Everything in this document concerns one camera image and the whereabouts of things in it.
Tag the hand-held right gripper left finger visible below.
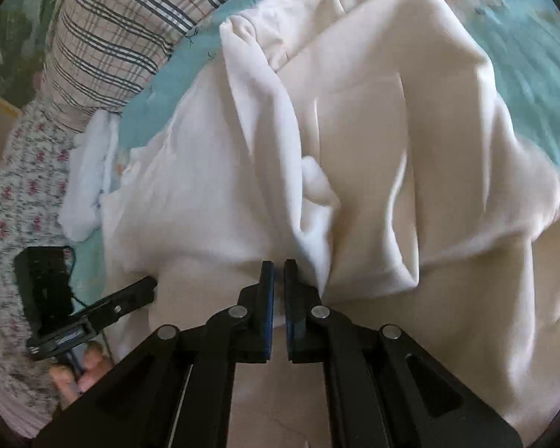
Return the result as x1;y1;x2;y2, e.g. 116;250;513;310
30;260;276;448

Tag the plaid pillow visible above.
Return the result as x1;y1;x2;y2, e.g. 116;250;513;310
42;0;281;131

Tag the landscape painting with yellow frame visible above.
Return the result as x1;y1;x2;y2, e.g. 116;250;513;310
0;0;89;115

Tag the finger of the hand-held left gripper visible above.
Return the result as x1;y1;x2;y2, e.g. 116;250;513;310
77;276;158;333

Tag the pink floral quilt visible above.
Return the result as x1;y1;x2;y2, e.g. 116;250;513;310
0;103;103;436

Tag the teal floral bedsheet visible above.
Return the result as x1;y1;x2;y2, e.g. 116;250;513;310
70;0;560;318

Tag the person's left hand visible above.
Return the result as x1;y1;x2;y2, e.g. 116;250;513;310
49;342;117;407

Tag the white towel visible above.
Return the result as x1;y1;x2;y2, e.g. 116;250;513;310
58;111;122;243

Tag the cream large garment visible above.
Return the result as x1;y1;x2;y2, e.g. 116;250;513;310
98;0;560;448

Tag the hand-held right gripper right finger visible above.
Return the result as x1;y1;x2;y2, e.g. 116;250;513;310
284;259;523;448

